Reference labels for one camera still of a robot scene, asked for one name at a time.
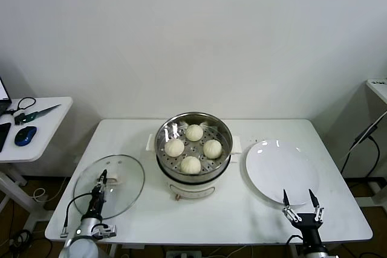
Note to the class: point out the white round plate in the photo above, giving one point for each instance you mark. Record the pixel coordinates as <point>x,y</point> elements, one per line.
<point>281,167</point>

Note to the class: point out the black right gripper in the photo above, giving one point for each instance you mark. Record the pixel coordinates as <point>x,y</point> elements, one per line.
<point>308,224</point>

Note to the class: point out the white power strip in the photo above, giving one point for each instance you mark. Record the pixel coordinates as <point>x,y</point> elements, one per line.
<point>184,254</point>
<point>378,82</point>

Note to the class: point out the black laptop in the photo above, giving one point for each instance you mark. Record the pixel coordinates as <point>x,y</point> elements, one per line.
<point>3,105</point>

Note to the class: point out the white steamed baozi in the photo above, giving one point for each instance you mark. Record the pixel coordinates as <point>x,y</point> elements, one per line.
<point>212,149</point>
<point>190,165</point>
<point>174,148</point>
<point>194,133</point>

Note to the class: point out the stainless steel steamer basket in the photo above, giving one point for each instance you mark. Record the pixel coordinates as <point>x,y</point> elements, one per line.
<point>211,132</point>

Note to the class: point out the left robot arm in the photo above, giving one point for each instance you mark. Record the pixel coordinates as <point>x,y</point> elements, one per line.
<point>81,246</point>

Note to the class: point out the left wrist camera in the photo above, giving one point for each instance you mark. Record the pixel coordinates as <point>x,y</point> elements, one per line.
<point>106,230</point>

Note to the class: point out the round glass lid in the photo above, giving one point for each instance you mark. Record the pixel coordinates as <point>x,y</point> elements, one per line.
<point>127,185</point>

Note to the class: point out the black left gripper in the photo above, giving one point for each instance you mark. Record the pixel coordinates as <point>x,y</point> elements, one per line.
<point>96,203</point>

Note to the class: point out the blue computer mouse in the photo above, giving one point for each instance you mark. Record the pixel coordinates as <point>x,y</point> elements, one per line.
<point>25,135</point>

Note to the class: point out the cream electric cooker pot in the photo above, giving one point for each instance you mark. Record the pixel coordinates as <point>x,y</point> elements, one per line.
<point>193,190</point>

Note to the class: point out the black flat phone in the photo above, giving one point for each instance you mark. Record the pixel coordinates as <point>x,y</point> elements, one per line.
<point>3,136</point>

